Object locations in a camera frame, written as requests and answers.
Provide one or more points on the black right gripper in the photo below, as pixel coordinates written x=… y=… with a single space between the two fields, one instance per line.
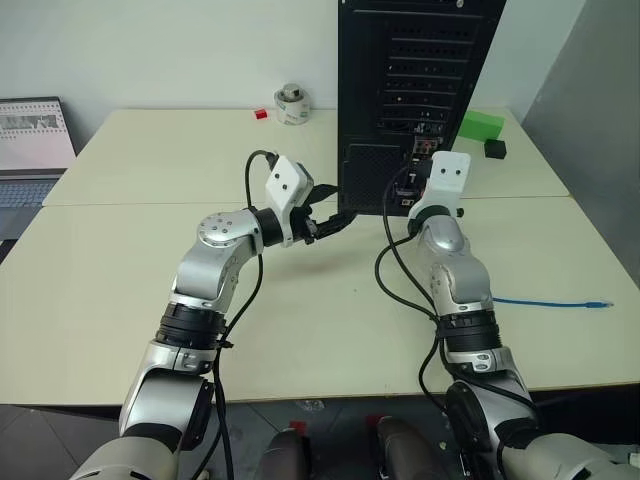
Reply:
x=419 y=175

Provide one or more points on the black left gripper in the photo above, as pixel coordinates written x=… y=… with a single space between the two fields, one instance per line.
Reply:
x=303 y=226

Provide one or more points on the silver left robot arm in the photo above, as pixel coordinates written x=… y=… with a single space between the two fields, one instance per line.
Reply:
x=210 y=280

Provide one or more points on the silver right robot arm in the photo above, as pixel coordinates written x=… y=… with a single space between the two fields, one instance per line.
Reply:
x=462 y=280

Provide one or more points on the black computer tower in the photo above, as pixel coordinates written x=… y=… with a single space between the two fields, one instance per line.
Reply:
x=370 y=75

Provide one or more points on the green rectangular box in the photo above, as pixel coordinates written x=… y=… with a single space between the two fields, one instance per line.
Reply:
x=481 y=125

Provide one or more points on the small black cube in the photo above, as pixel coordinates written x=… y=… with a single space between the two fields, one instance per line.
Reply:
x=495 y=149

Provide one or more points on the white roll with green print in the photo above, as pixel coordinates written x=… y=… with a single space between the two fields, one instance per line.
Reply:
x=292 y=112

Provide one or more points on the small red block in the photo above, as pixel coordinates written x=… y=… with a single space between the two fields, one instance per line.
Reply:
x=260 y=114

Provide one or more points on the silver metal weight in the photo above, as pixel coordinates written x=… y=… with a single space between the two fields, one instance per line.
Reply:
x=292 y=92

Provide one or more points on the small red piece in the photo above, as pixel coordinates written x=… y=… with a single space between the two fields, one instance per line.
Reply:
x=298 y=427

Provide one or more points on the dark rounded shape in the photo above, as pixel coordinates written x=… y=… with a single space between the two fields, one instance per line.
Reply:
x=397 y=447
x=287 y=457

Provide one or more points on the grey laptop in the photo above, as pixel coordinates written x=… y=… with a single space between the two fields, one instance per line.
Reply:
x=30 y=145

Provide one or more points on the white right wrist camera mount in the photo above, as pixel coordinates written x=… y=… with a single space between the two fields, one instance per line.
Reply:
x=448 y=175

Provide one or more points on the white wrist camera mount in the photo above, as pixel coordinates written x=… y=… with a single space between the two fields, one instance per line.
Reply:
x=448 y=175
x=283 y=184

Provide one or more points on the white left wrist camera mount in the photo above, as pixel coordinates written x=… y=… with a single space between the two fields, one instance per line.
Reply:
x=283 y=184

